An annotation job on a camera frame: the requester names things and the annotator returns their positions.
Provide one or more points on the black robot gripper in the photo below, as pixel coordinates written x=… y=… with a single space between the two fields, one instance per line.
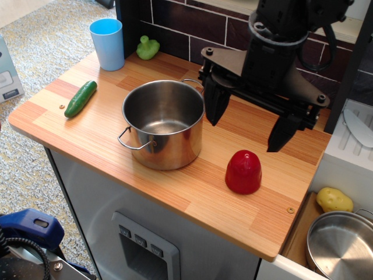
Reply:
x=266 y=76

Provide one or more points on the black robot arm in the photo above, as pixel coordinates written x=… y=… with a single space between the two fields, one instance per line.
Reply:
x=289 y=23

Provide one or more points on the stainless steel pot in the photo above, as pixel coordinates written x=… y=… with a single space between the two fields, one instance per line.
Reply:
x=165 y=121

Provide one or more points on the yellow toy potato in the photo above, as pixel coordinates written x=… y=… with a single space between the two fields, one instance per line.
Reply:
x=332 y=199

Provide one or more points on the red toy pepper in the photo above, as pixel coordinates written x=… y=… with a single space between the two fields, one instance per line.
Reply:
x=244 y=173

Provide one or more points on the white dish rack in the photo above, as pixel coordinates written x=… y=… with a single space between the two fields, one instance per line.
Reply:
x=352 y=137

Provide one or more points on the green toy broccoli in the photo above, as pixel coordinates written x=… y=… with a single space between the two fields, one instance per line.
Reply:
x=147 y=48

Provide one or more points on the steel pan in sink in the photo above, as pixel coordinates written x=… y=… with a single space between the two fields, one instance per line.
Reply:
x=339 y=246

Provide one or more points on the blue plastic cup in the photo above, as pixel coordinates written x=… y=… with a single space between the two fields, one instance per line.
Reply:
x=108 y=42

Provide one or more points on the green toy cucumber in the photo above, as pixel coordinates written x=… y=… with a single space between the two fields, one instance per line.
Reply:
x=80 y=99

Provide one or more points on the grey toy kitchen cabinet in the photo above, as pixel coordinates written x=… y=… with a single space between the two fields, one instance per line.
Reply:
x=129 y=237

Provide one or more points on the white box on floor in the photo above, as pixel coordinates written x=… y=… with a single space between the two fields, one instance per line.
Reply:
x=11 y=86

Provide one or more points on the blue clamp device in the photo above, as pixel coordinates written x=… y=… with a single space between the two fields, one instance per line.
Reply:
x=30 y=248

